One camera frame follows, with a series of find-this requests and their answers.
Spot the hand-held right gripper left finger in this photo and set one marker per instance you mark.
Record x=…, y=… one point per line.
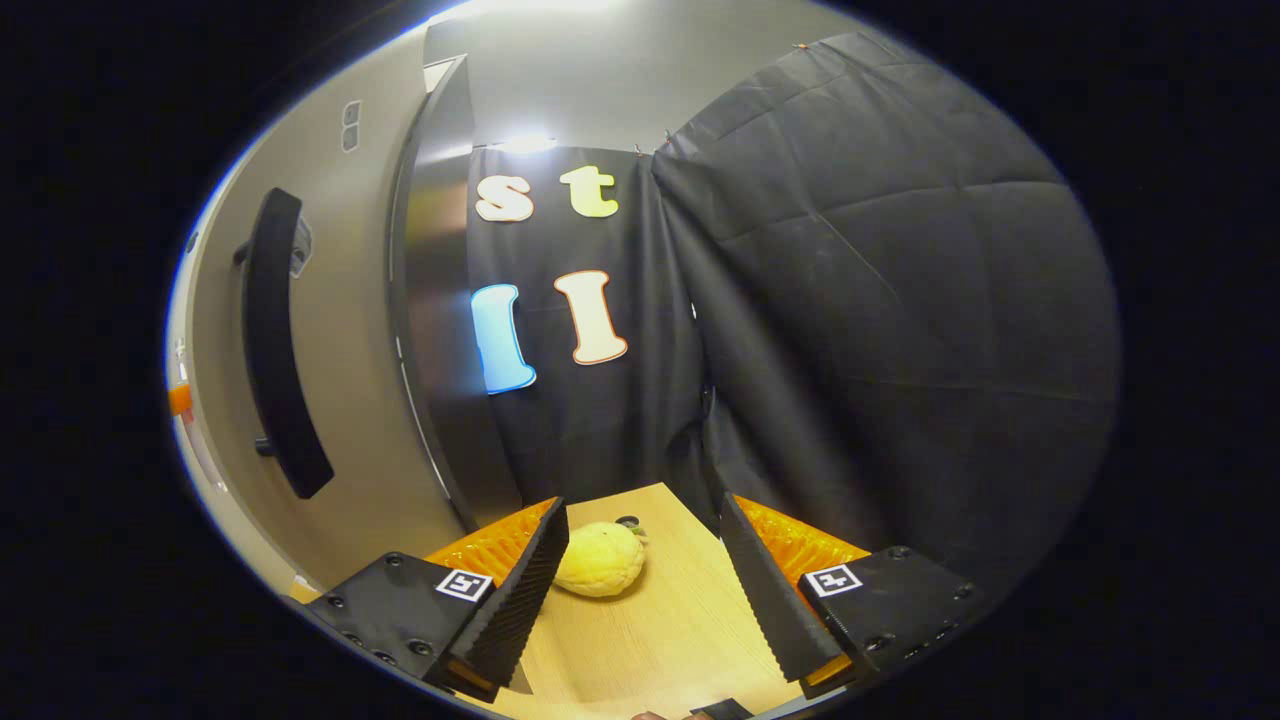
x=515, y=600

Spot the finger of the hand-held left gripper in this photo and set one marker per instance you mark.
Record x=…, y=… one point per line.
x=180, y=399

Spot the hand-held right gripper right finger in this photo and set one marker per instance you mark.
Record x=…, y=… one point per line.
x=765, y=600

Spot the grey cabinet door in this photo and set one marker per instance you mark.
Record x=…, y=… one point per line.
x=350, y=350

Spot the yellow bumpy lemon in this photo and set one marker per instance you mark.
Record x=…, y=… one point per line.
x=600, y=560

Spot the black backdrop cloth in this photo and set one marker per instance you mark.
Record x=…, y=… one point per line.
x=900, y=300

